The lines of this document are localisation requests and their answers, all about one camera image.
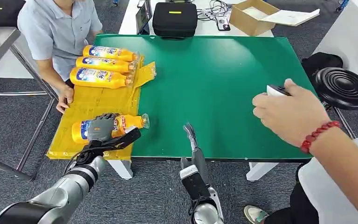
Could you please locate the white table leg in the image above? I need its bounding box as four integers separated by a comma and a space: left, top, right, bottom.
108, 159, 134, 181
246, 162, 274, 182

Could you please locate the green table mat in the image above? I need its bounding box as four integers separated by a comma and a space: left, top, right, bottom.
93, 33, 318, 161

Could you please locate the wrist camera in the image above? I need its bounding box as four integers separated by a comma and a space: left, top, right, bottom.
179, 164, 212, 202
104, 125, 143, 152

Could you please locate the black cable bundle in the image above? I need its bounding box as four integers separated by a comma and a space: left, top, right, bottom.
196, 0, 232, 21

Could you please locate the black tablet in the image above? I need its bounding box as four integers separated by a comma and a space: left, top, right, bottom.
135, 0, 153, 35

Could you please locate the orange drink bottle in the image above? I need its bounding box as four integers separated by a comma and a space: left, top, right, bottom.
75, 56, 138, 74
83, 44, 140, 63
69, 67, 136, 90
71, 113, 151, 145

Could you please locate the white table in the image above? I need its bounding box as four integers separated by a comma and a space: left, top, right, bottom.
313, 0, 358, 103

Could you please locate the yellow sheet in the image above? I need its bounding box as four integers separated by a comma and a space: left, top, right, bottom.
46, 56, 157, 161

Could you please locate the black carrying case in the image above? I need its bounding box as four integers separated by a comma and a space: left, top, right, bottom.
0, 0, 26, 28
152, 1, 198, 40

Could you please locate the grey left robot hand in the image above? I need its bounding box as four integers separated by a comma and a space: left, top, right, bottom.
87, 112, 120, 143

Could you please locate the black backpack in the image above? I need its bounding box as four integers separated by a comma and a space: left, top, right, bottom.
301, 52, 344, 84

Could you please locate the person's hand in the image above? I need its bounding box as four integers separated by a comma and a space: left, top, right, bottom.
252, 78, 332, 149
56, 85, 75, 115

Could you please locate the red bead bracelet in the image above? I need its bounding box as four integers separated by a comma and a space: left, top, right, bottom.
300, 121, 341, 154

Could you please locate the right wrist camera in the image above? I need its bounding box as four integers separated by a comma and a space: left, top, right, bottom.
179, 164, 212, 202

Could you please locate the white handheld remote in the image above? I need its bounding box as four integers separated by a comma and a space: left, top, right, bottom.
266, 84, 292, 97

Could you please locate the black handheld device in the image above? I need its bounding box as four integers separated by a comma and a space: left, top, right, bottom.
215, 15, 232, 32

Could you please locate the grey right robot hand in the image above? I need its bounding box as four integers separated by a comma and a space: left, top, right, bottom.
179, 122, 211, 187

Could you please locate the person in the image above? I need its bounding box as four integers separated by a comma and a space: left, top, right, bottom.
244, 130, 358, 224
17, 0, 104, 114

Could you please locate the pale cardboard sheet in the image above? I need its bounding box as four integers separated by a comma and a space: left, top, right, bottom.
261, 8, 321, 27

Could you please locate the black round stool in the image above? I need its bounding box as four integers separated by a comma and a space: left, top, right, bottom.
314, 67, 358, 140

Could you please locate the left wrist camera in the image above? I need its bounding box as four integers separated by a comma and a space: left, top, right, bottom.
104, 125, 143, 152

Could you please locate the open cardboard box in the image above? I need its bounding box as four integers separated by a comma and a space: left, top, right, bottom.
229, 0, 281, 37

